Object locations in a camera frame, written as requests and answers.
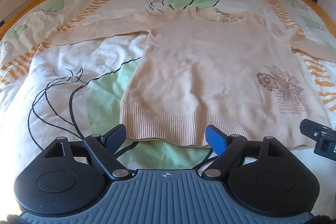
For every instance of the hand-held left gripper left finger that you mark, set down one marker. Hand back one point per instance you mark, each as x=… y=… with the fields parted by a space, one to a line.
x=115 y=138

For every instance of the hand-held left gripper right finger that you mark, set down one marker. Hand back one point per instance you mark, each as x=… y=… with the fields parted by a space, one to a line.
x=215 y=138

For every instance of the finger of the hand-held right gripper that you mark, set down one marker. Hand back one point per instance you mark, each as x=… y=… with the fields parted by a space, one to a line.
x=325 y=142

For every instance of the leaf print duvet cover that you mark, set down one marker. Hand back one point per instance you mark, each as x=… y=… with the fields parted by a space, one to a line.
x=78 y=69

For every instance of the beige knit sweater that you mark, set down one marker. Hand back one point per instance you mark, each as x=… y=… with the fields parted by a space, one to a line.
x=210 y=61

